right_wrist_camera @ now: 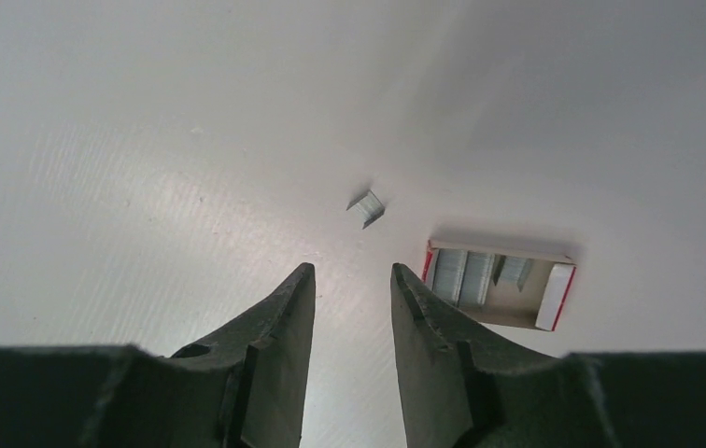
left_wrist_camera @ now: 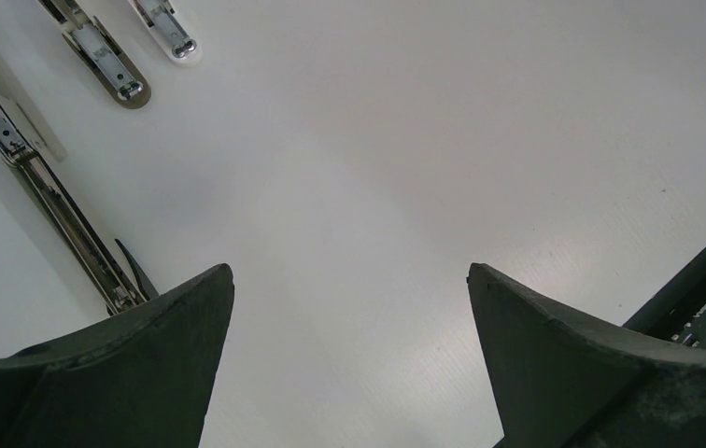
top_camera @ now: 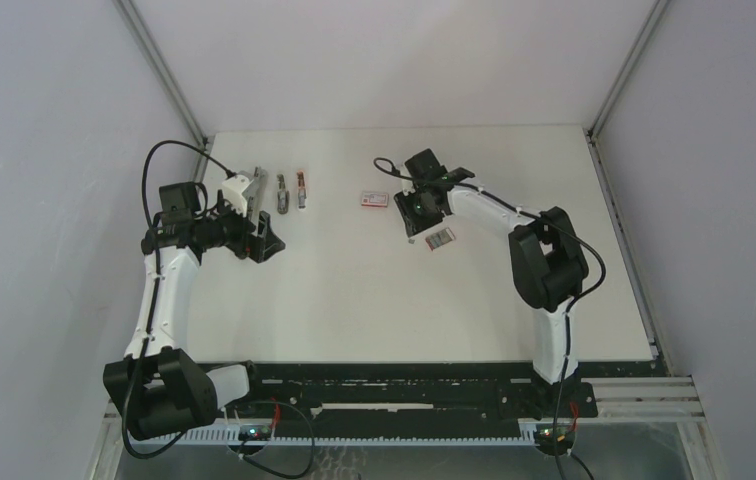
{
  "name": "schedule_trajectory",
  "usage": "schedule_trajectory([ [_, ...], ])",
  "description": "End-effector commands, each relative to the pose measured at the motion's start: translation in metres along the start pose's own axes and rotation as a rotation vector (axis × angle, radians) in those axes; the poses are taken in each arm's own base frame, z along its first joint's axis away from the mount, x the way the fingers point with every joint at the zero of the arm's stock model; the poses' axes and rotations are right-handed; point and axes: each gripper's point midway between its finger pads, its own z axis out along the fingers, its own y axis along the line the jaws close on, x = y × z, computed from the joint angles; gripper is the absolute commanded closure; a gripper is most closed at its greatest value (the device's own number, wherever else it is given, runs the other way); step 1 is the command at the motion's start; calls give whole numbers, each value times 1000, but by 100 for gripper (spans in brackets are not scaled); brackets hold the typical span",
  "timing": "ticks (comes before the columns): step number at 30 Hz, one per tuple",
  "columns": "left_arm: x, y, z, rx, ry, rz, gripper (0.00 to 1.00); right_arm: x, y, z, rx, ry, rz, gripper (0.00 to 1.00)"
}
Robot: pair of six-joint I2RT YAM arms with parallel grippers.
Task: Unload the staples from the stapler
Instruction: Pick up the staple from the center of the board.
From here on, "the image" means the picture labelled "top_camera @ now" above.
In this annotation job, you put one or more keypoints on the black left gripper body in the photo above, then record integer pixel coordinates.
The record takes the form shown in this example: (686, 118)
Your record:
(233, 231)

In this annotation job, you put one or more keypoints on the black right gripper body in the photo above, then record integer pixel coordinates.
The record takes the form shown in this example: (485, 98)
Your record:
(418, 209)

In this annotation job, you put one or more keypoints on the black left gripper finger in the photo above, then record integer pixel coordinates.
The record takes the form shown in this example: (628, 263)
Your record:
(264, 229)
(260, 249)

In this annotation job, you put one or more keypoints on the beige small stapler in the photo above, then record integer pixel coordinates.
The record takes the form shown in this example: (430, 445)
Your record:
(283, 195)

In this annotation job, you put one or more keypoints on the grey staple box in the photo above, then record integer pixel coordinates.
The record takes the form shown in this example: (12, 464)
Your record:
(440, 238)

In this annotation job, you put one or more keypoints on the black and grey large stapler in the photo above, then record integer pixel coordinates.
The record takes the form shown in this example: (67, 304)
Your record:
(260, 181)

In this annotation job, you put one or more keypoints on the red white staple box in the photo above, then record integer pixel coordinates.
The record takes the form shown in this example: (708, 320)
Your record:
(374, 199)

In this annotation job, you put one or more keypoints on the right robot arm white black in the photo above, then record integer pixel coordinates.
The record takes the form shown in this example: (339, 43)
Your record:
(546, 256)

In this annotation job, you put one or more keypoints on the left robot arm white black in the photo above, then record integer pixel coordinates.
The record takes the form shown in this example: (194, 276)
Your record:
(158, 388)

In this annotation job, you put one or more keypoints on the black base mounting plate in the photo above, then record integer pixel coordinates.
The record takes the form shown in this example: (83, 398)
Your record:
(297, 423)

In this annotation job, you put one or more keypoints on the white cable duct strip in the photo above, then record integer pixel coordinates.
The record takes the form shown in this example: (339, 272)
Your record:
(519, 434)

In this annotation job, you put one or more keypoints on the aluminium frame corner post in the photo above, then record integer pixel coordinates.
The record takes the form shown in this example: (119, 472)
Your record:
(151, 52)

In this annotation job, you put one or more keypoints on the right aluminium frame post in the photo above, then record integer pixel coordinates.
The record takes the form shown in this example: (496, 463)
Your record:
(628, 67)

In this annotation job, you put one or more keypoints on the aluminium front rail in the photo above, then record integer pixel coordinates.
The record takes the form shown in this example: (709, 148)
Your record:
(643, 397)

